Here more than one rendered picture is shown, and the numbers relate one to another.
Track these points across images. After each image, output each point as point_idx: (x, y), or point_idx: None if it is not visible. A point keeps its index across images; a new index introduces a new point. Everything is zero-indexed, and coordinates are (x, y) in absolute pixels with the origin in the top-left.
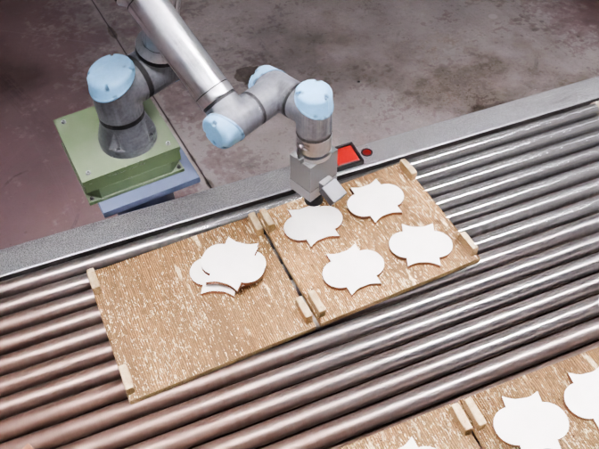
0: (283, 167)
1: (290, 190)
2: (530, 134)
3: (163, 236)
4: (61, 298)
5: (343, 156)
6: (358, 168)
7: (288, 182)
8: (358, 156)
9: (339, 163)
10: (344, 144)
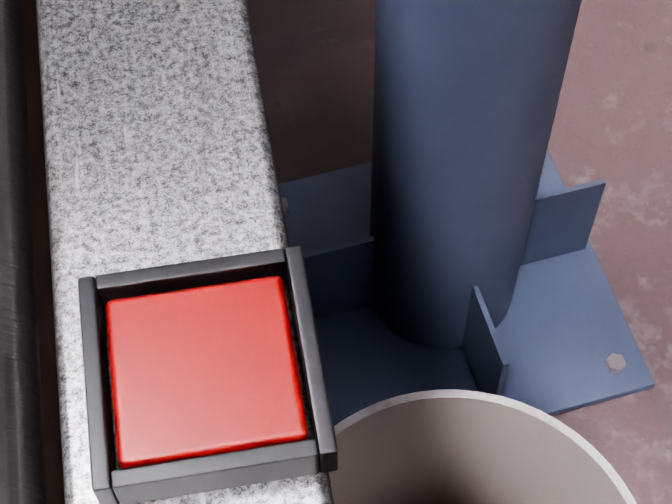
0: (240, 6)
1: (38, 14)
2: None
3: None
4: None
5: (192, 353)
6: (67, 460)
7: (103, 12)
8: (155, 466)
9: (125, 304)
10: (312, 384)
